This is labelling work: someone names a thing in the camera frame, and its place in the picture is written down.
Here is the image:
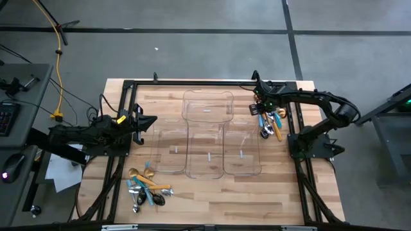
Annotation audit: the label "black tripod stand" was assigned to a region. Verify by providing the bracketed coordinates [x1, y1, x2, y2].
[31, 0, 81, 46]

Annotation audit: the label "grey desk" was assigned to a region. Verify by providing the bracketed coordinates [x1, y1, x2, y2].
[0, 63, 54, 227]

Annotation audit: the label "black keyboard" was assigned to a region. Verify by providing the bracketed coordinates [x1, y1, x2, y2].
[0, 101, 21, 138]

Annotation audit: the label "white paper sheets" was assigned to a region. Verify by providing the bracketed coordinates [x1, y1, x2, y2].
[44, 143, 87, 193]

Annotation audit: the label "black desk clamp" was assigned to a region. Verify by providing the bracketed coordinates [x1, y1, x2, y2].
[0, 74, 42, 96]

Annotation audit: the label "black computer mouse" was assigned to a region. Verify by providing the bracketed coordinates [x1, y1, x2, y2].
[1, 153, 26, 184]

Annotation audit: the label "narrow clear plastic bin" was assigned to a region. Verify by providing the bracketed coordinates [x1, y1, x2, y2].
[223, 120, 263, 176]
[150, 117, 189, 174]
[185, 121, 225, 180]

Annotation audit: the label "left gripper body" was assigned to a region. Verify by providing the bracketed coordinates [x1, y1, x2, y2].
[121, 103, 144, 145]

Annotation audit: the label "yellow power cable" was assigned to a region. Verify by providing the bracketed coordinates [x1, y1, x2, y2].
[31, 0, 65, 123]

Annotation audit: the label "silver bracket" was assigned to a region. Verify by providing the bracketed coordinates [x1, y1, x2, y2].
[281, 225, 318, 231]
[101, 224, 139, 231]

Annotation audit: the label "wide clear plastic bin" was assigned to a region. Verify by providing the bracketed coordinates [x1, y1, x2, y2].
[182, 89, 234, 123]

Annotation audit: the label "black aluminium table frame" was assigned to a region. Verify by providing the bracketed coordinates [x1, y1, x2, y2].
[69, 71, 346, 225]

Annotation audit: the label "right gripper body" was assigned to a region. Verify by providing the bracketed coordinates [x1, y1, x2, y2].
[249, 80, 285, 116]

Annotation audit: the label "black device green light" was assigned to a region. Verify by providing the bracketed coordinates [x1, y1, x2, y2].
[397, 98, 411, 113]

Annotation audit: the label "dark metal side table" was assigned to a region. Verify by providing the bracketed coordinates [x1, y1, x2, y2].
[354, 82, 411, 187]

